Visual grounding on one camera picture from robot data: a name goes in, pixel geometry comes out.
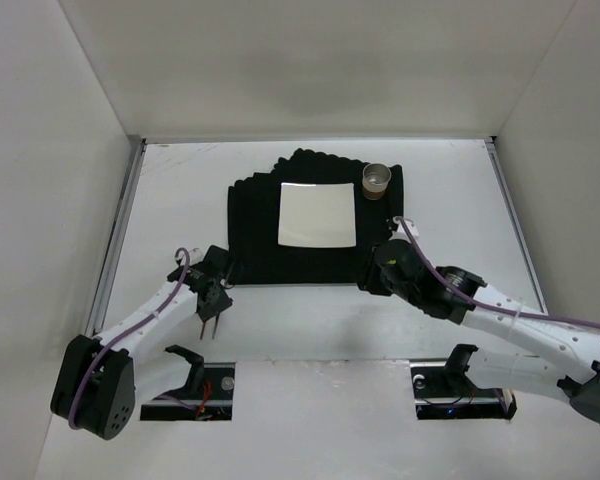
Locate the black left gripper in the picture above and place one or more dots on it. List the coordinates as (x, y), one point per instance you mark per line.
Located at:
(212, 304)

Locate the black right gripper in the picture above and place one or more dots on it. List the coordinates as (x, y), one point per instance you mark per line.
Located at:
(368, 282)

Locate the silver knife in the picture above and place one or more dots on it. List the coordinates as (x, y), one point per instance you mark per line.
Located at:
(215, 326)

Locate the black cloth placemat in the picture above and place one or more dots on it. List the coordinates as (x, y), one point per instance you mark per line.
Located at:
(253, 205)

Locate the metal cup with cork base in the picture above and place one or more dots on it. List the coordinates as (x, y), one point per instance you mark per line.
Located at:
(375, 180)

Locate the white square plate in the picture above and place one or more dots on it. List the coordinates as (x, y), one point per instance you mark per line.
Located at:
(317, 216)

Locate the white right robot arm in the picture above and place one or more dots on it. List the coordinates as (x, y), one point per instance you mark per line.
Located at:
(559, 360)

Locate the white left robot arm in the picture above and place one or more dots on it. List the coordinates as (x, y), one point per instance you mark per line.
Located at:
(103, 379)

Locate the aluminium table rail left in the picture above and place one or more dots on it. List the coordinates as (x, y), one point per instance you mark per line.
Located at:
(96, 317)

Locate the aluminium table rail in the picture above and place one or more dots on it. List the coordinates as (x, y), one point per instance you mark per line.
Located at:
(490, 143)
(96, 317)

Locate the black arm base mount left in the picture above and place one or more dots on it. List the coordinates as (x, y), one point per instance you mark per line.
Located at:
(206, 396)

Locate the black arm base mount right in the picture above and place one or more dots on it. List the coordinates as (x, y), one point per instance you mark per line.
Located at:
(442, 391)

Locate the aluminium table rail right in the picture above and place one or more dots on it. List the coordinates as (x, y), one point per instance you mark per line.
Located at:
(490, 143)

